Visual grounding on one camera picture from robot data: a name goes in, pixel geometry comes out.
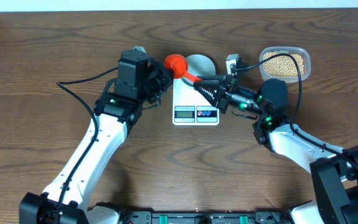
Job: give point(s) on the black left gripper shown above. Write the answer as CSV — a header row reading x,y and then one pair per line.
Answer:
x,y
158,71

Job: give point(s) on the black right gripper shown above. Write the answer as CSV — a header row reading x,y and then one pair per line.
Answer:
x,y
218,89

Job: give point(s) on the red measuring scoop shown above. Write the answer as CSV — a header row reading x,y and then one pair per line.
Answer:
x,y
178,65

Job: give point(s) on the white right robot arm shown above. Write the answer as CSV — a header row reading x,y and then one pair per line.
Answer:
x,y
333,169

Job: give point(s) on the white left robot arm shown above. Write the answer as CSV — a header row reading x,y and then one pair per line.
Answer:
x,y
66,199

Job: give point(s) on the light grey bowl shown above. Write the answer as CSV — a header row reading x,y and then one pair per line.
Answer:
x,y
196,65

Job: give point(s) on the white digital kitchen scale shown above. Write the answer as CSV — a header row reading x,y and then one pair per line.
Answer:
x,y
190,108

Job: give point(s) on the clear plastic container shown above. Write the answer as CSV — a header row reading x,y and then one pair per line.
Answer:
x,y
271,51

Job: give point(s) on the pile of soybeans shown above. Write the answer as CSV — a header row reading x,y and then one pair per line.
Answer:
x,y
283,66

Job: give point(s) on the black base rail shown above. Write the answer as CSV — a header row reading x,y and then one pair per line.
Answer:
x,y
258,217

